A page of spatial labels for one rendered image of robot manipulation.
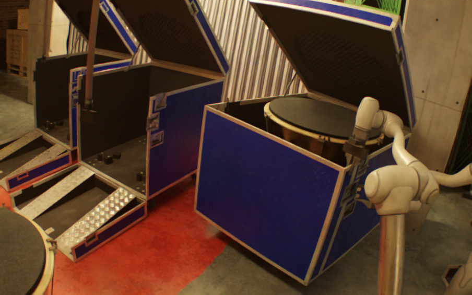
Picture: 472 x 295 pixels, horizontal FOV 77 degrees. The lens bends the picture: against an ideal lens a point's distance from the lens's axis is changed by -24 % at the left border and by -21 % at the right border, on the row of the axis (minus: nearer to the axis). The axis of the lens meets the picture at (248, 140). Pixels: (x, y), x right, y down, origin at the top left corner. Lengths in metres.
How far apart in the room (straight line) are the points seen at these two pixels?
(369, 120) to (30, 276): 1.60
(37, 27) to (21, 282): 4.51
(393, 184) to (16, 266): 1.31
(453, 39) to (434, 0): 0.35
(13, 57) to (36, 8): 2.54
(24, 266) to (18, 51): 6.61
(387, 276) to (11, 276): 1.27
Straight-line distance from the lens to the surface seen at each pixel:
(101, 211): 2.74
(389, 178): 1.27
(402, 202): 1.29
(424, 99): 3.01
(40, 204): 2.98
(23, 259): 1.30
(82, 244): 2.42
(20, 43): 7.56
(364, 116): 1.79
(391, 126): 1.84
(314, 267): 2.15
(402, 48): 2.11
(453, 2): 3.02
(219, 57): 3.09
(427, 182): 1.38
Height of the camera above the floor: 1.64
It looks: 21 degrees down
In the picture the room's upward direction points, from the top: 9 degrees clockwise
